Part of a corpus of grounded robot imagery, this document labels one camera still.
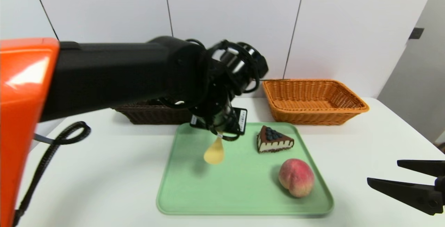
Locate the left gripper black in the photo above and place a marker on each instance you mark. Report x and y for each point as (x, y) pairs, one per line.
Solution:
(240, 119)

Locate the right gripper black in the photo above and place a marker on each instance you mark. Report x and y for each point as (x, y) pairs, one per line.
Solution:
(441, 184)

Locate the pink yellow peach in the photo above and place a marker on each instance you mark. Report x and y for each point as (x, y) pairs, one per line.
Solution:
(297, 178)

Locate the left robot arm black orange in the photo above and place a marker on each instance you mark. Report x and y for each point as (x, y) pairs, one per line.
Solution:
(104, 74)

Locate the orange wicker basket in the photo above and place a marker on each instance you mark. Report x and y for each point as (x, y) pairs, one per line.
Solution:
(313, 98)

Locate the dark brown wicker basket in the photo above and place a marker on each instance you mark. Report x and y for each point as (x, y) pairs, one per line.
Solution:
(153, 115)

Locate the chocolate blueberry cake slice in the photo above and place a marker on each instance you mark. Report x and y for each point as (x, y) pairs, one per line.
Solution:
(273, 140)

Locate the black zip tie tail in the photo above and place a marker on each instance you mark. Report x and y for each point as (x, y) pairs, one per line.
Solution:
(274, 79)

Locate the light green plastic tray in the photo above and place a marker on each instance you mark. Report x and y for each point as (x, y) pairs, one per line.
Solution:
(243, 185)

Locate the dark wall plate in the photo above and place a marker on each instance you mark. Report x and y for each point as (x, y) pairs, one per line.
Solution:
(416, 33)

